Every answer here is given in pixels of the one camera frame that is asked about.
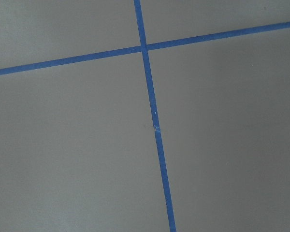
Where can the blue tape line crosswise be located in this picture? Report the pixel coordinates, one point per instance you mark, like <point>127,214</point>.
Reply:
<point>137,49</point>

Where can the blue tape line lengthwise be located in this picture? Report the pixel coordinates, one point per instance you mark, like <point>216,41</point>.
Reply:
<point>155,116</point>

